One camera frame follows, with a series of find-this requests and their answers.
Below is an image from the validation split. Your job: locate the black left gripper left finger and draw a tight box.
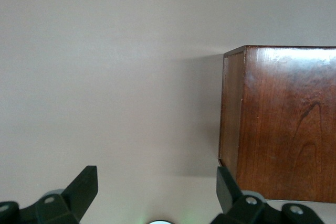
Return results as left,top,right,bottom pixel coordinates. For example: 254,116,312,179
0,165,99,224

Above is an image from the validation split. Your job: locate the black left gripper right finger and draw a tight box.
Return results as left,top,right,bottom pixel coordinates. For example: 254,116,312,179
209,166,322,224

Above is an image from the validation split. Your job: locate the dark brown wooden cabinet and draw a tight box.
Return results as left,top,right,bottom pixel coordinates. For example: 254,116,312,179
218,45,336,204

